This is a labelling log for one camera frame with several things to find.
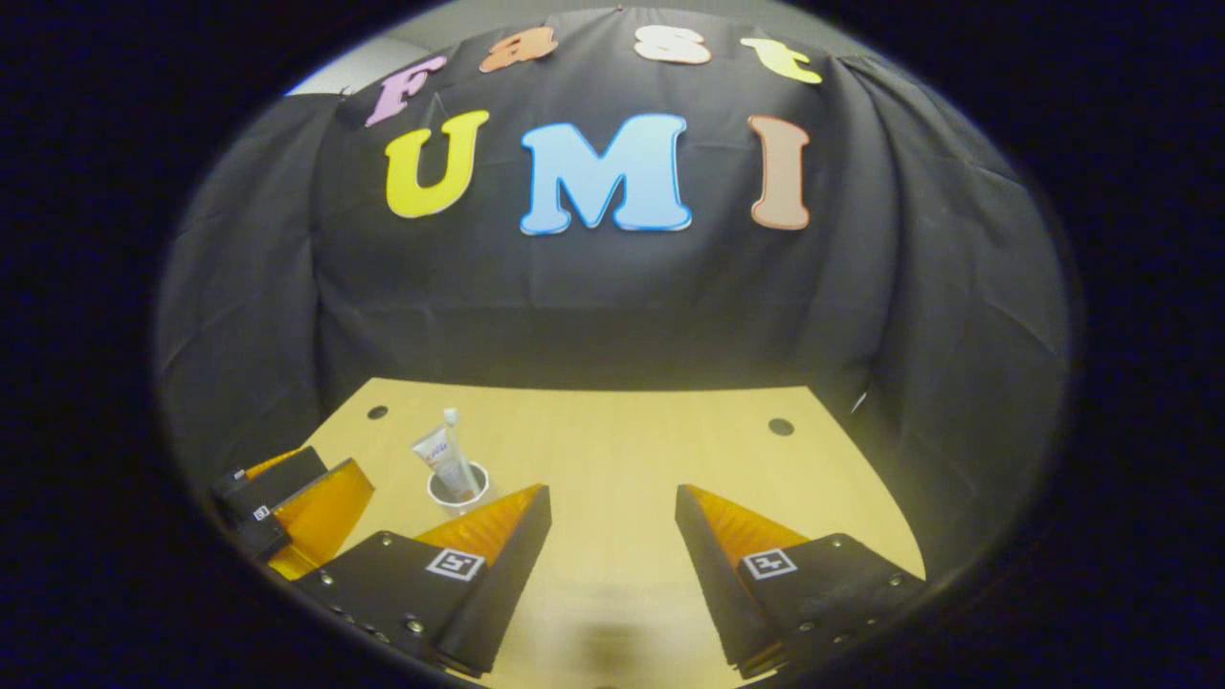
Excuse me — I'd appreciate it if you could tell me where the white cup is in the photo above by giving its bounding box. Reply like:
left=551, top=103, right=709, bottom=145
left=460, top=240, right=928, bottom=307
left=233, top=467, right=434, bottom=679
left=427, top=461, right=491, bottom=519

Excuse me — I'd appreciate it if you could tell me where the black backdrop cloth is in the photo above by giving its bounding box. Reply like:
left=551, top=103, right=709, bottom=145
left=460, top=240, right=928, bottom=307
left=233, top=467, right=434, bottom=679
left=153, top=8, right=1071, bottom=575

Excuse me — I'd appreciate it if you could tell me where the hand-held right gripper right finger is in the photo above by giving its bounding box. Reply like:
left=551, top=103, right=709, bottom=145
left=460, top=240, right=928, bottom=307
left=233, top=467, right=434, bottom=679
left=675, top=484, right=927, bottom=678

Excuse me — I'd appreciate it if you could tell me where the pale green toothbrush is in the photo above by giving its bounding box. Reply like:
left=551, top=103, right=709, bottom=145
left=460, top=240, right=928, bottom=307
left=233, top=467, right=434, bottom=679
left=443, top=409, right=481, bottom=499

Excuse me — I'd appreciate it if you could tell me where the white toothpaste tube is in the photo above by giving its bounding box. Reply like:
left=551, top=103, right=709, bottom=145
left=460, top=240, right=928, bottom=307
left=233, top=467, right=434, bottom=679
left=412, top=427, right=479, bottom=501

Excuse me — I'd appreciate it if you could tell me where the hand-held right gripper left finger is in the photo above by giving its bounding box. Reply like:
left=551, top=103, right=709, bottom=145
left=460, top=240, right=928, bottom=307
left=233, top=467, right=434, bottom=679
left=297, top=484, right=552, bottom=677

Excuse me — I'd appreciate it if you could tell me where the wooden desktop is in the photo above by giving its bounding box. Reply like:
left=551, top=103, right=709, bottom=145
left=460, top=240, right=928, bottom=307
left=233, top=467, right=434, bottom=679
left=287, top=378, right=927, bottom=689

